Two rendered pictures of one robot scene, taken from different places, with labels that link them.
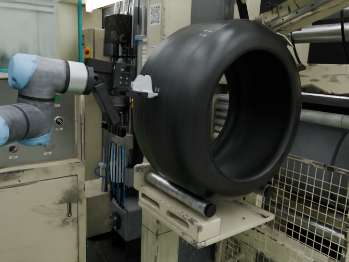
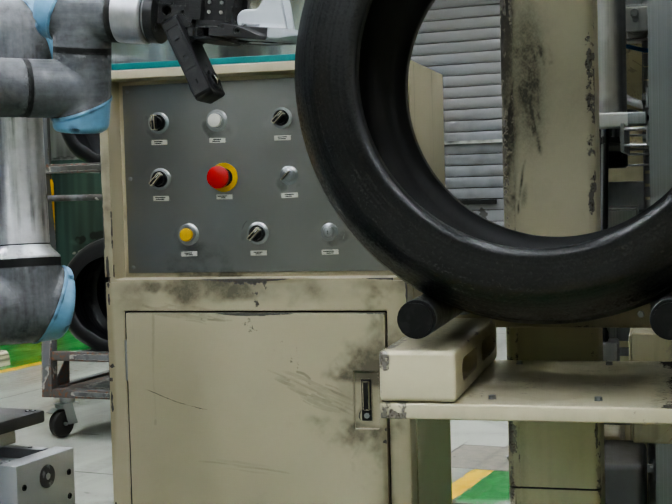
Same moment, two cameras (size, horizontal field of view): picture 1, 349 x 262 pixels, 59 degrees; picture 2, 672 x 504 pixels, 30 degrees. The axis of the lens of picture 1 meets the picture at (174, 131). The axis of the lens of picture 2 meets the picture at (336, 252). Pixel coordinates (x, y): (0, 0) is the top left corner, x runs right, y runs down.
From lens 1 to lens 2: 1.21 m
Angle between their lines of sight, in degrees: 52
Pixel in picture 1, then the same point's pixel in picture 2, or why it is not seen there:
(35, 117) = (51, 77)
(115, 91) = (193, 28)
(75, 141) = not seen: hidden behind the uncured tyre
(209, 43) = not seen: outside the picture
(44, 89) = (73, 32)
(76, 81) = (118, 14)
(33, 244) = (282, 467)
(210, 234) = (417, 386)
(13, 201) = (243, 350)
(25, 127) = (25, 87)
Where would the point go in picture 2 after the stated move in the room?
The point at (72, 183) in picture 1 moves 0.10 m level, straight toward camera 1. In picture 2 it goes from (372, 332) to (340, 339)
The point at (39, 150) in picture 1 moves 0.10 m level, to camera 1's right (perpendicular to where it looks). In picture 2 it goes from (311, 242) to (347, 244)
